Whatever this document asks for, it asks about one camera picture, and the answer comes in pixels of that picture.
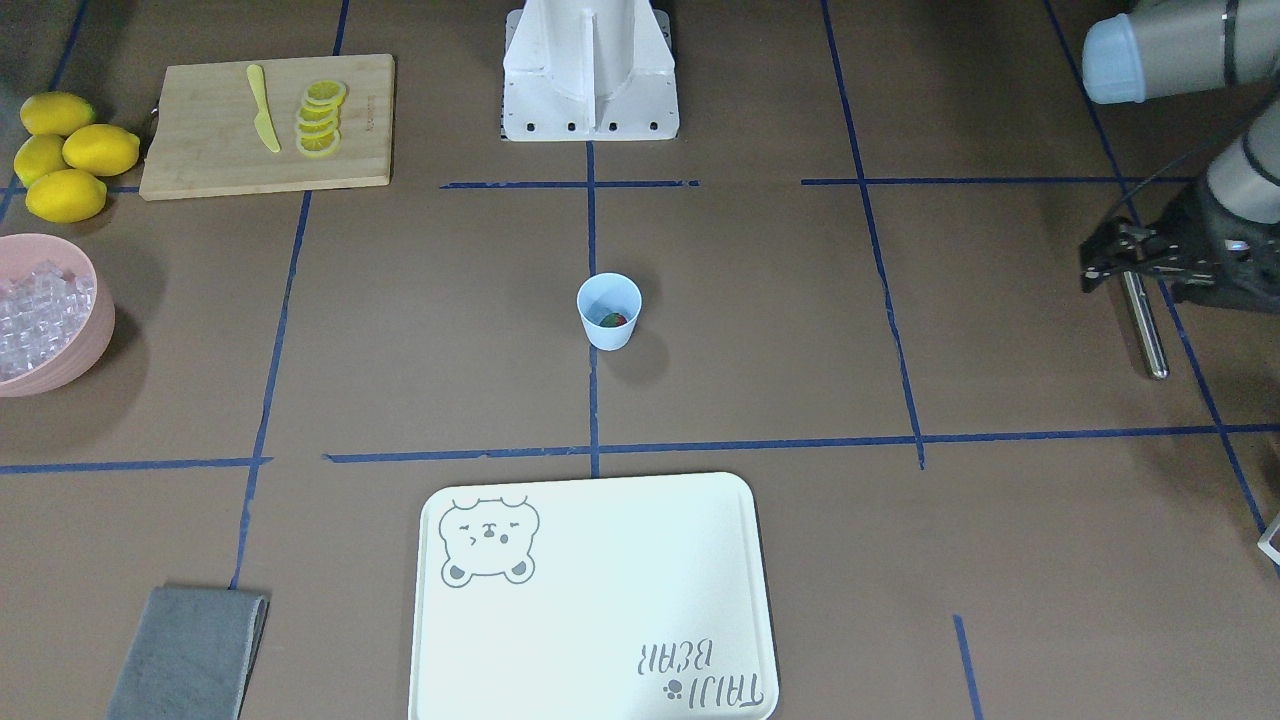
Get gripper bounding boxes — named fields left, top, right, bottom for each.
left=1079, top=184, right=1279, bottom=313

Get steel muddler black handle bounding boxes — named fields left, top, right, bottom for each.
left=1121, top=272, right=1169, bottom=380

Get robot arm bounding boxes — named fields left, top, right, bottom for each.
left=1078, top=1, right=1279, bottom=314

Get clear cup rack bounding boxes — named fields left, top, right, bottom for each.
left=1256, top=514, right=1280, bottom=569

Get light blue cup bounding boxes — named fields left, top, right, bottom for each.
left=575, top=272, right=643, bottom=351

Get pink bowl of ice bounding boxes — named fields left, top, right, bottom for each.
left=1, top=233, right=115, bottom=398

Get cream bear tray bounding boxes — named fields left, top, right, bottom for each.
left=407, top=471, right=780, bottom=719

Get lemon slices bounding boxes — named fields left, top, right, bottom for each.
left=294, top=79, right=348, bottom=159

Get yellow plastic knife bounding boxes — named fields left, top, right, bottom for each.
left=244, top=64, right=282, bottom=154

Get wooden cutting board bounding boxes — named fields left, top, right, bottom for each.
left=138, top=54, right=396, bottom=201

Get grey folded cloth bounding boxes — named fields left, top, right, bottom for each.
left=105, top=585, right=269, bottom=719

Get yellow lemon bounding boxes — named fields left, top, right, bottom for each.
left=26, top=169, right=108, bottom=224
left=61, top=124, right=141, bottom=177
left=19, top=91, right=97, bottom=137
left=13, top=135, right=70, bottom=188

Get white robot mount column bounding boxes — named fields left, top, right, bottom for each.
left=500, top=1, right=680, bottom=142

